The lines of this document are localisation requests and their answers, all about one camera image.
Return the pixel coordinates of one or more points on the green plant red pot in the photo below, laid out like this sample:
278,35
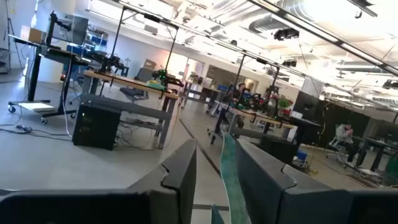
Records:
284,104

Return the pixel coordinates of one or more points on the person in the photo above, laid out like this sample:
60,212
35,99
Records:
237,93
345,133

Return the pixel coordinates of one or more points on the cardboard box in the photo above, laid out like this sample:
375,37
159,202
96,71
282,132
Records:
35,35

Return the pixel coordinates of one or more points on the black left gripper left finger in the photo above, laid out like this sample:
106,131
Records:
177,174

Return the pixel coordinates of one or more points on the teal blue microfiber towel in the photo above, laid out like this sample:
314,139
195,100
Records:
231,174

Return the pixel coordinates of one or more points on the black rolling standing desk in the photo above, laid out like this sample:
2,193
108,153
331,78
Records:
33,77

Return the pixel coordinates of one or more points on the blue storage bin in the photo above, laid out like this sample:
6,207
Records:
301,155

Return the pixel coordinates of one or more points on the wooden-top workbench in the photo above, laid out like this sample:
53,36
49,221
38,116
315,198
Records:
258,116
124,81

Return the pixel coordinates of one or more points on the silver ventilation duct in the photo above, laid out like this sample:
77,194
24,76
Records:
267,23

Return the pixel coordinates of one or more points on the black gantry frame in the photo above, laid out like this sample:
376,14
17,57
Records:
118,32
240,70

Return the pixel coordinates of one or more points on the grey monitor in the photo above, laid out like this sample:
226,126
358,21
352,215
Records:
73,29

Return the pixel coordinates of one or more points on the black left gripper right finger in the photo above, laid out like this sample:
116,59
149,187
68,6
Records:
264,186

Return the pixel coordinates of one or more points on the black computer tower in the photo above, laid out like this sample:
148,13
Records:
96,127
276,149

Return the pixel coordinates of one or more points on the grey office chair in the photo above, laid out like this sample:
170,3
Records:
136,90

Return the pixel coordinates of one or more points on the black computer monitor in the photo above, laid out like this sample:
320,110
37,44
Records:
306,104

